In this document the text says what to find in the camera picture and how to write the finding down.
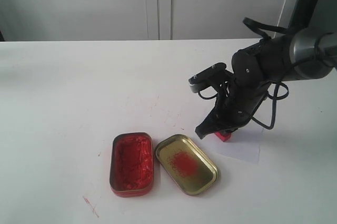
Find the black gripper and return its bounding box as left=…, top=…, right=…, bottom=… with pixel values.
left=195, top=81, right=269, bottom=139

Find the red stamp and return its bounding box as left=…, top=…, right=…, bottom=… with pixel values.
left=214, top=131, right=231, bottom=142

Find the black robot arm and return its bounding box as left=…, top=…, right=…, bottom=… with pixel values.
left=189, top=28, right=336, bottom=139

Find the red ink tin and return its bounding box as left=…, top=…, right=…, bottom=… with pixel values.
left=110, top=132, right=154, bottom=198

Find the white paper sheet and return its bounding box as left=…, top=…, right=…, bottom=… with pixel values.
left=199, top=123, right=264, bottom=164

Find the gold tin lid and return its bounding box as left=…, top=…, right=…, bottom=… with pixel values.
left=154, top=134, right=219, bottom=196

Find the white cabinet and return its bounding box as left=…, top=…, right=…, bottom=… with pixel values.
left=1, top=0, right=285, bottom=41

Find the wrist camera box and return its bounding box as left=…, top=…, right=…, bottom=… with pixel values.
left=189, top=62, right=226, bottom=93

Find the dark vertical post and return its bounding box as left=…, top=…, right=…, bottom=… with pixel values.
left=288, top=0, right=330, bottom=35

